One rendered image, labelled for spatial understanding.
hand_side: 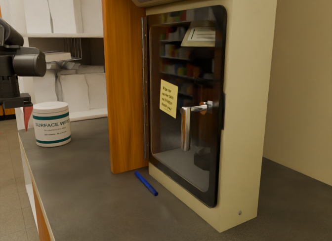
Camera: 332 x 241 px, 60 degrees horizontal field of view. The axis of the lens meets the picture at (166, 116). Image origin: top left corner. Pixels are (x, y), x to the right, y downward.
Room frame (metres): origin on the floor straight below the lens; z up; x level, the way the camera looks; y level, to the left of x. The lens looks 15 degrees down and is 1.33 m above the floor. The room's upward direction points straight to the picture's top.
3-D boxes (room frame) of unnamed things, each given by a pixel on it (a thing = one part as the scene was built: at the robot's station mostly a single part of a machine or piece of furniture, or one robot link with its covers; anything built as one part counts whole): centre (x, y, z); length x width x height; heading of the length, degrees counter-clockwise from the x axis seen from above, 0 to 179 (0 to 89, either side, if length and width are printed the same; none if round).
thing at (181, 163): (0.65, -0.02, 1.19); 0.30 x 0.01 x 0.40; 31
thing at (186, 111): (0.54, -0.05, 1.17); 0.05 x 0.03 x 0.10; 121
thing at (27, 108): (0.75, 0.40, 1.13); 0.07 x 0.07 x 0.09; 31
